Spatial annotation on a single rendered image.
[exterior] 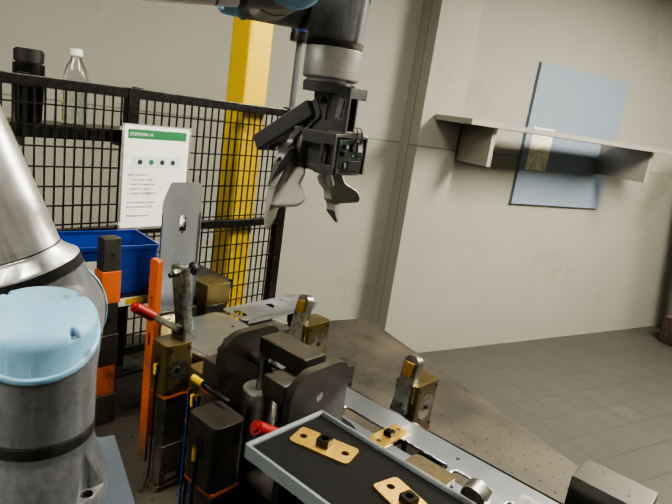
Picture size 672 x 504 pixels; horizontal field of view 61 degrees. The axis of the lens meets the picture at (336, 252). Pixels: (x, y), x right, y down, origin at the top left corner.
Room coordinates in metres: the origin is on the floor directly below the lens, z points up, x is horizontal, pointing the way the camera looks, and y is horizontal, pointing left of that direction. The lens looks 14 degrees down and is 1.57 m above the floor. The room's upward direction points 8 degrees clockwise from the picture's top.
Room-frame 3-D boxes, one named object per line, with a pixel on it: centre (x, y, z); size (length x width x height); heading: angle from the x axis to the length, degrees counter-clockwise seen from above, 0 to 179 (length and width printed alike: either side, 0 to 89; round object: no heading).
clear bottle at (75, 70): (1.58, 0.77, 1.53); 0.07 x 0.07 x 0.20
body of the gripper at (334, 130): (0.78, 0.03, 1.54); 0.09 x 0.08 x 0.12; 53
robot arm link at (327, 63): (0.79, 0.04, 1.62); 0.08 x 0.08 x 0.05
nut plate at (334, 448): (0.64, -0.02, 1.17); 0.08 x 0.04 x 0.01; 65
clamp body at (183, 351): (1.11, 0.33, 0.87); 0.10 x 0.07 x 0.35; 140
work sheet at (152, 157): (1.68, 0.57, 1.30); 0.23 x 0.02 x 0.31; 140
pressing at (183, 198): (1.43, 0.41, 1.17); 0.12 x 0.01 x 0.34; 140
